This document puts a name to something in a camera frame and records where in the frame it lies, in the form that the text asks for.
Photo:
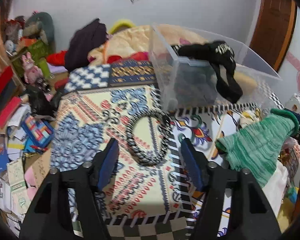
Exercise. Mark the black patterned knit scarf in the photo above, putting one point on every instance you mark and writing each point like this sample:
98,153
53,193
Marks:
221,58

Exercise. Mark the red cloth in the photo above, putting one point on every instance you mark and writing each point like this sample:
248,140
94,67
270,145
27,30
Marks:
57,59

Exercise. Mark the pink bunny doll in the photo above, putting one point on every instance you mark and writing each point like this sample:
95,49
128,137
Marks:
31,71

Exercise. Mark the dark purple jacket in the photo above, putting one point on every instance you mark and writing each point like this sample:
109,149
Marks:
83,41

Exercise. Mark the clear plastic storage bin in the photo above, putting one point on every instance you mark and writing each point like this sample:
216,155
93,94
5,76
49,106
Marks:
186,83

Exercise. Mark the white sock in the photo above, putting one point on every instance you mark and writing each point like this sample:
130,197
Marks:
274,189

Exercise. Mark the floral satin scrunchie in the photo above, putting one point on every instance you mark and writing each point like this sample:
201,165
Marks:
249,117

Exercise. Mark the colourful puzzle box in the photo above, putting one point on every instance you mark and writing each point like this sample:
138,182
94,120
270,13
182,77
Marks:
40,132

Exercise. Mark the red flat box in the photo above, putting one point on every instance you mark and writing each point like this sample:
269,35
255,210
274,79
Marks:
5,77

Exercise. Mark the green gift box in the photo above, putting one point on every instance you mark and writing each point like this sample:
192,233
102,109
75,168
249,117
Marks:
39,51

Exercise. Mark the beige fleece blanket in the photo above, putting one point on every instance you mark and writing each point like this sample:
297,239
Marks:
137,40

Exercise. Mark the black white braided headband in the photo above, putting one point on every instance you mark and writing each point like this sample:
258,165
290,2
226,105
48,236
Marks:
147,135

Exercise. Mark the grey green plush toy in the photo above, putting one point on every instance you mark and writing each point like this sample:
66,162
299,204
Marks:
40,24

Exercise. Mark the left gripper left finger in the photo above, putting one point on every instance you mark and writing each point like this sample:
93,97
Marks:
48,216

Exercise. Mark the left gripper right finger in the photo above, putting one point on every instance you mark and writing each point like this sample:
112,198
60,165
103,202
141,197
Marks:
251,216

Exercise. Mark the green knit hat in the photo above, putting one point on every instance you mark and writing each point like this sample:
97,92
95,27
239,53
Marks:
257,146

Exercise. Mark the brown wooden door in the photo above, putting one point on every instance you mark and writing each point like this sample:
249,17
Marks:
274,30

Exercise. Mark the colourful patchwork bed cover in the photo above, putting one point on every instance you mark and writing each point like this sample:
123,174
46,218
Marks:
149,194

